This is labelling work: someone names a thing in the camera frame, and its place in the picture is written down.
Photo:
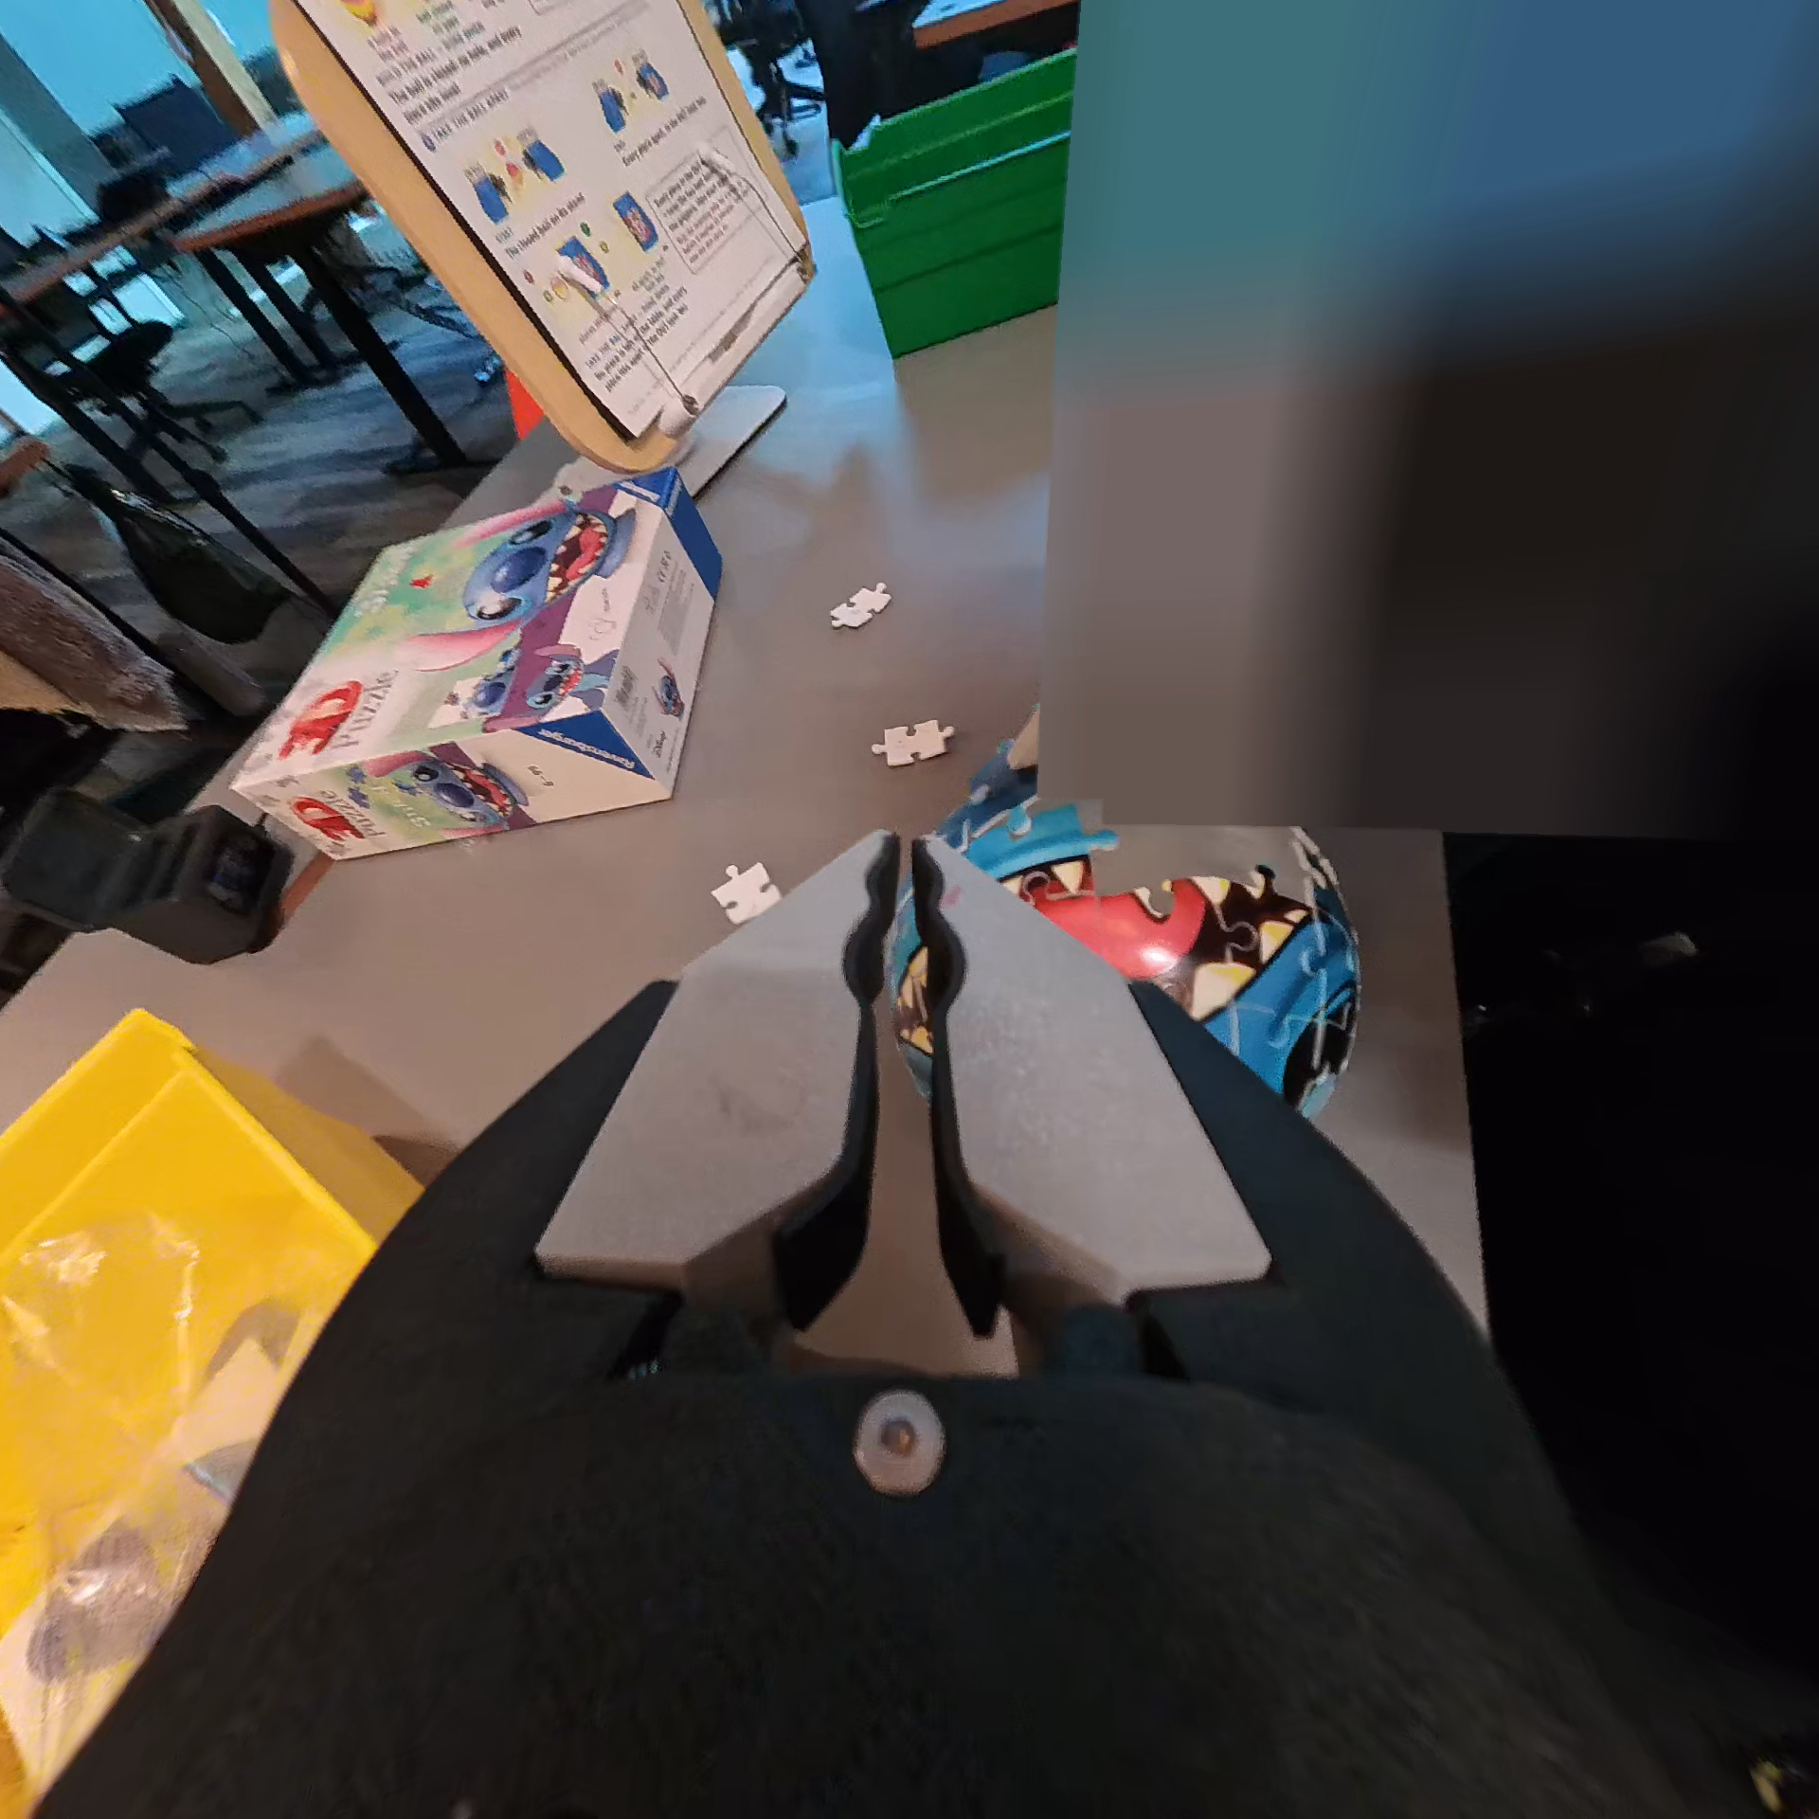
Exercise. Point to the printed instruction sheet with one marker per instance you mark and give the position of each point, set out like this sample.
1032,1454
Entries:
569,141

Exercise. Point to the brown top office desk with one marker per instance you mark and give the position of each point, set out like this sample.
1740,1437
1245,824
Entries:
285,192

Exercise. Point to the yellow plastic bin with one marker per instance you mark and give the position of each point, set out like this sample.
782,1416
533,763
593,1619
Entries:
213,1137

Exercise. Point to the grey fuzzy cloth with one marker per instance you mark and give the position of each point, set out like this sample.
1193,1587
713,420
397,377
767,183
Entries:
72,639

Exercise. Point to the blue puzzle ball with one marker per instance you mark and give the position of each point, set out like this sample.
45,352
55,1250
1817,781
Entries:
1210,966

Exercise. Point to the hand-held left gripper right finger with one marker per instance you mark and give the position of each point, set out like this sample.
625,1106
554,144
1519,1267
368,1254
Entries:
1095,1123

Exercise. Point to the green plastic bin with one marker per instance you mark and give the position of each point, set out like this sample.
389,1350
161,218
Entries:
966,200

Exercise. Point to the white puzzle piece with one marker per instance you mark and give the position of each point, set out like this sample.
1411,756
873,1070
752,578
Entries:
747,893
912,741
861,606

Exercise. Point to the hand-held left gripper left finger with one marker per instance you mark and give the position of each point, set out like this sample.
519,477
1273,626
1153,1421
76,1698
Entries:
712,1109

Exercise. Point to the cartoon print puzzle box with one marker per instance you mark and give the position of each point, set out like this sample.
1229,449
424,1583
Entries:
498,667

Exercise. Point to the instruction sheet on wooden stand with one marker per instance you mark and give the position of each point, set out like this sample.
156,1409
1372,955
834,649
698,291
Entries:
740,427

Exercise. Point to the black office chair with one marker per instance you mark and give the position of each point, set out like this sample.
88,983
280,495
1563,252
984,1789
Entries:
776,64

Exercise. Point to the clear plastic bag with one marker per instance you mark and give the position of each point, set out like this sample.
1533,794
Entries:
101,1377

